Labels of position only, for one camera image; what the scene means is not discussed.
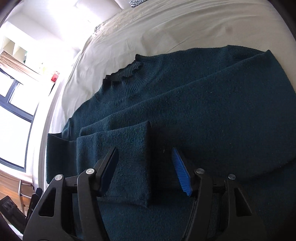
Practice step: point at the black framed window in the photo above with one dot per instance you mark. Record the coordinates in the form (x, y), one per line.
(18, 105)

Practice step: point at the wooden chair with metal frame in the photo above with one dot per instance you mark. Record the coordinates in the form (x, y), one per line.
(18, 190)

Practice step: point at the dark teal knit sweater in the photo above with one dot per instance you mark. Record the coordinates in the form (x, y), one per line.
(228, 110)

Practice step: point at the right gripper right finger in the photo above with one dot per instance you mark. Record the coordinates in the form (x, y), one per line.
(221, 209)

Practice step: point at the beige bed with sheet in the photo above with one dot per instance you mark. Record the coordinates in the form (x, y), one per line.
(164, 27)

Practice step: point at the red box on sill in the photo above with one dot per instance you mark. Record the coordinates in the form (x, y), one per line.
(55, 77)

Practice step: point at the zebra print pillow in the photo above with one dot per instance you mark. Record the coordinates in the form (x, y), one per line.
(134, 3)

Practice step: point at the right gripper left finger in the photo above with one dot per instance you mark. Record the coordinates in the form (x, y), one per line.
(53, 218)

